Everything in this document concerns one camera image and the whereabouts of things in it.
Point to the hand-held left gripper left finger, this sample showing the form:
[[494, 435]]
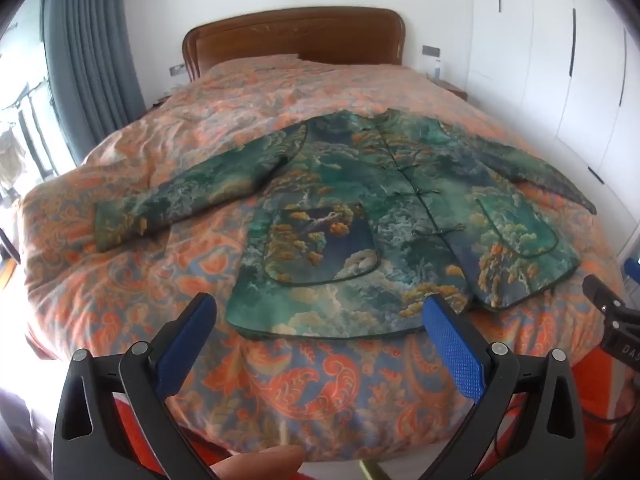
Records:
[[186, 345]]

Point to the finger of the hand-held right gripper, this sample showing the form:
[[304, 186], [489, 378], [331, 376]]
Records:
[[600, 296]]

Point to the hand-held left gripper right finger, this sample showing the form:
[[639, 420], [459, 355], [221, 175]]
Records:
[[454, 352]]

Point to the green landscape print jacket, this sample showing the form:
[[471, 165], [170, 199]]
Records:
[[400, 220]]

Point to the person's left hand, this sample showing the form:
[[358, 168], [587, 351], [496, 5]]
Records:
[[260, 462]]

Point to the orange fleece bed sheet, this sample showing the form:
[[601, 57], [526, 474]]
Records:
[[600, 390]]

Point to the orange paisley duvet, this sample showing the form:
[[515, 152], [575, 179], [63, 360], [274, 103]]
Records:
[[300, 390]]

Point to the white wardrobe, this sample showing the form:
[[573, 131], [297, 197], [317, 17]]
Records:
[[550, 60]]

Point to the wooden bedside table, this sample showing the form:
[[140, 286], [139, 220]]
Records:
[[454, 91]]

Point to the window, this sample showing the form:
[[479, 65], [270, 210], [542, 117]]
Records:
[[25, 120]]

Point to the clear bottle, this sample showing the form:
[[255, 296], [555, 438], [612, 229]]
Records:
[[438, 70]]

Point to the grey curtain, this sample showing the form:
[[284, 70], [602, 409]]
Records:
[[90, 60]]

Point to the wooden headboard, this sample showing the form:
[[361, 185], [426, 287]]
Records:
[[300, 35]]

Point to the grey wall switch panel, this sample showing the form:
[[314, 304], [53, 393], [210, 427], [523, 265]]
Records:
[[177, 70], [431, 50]]

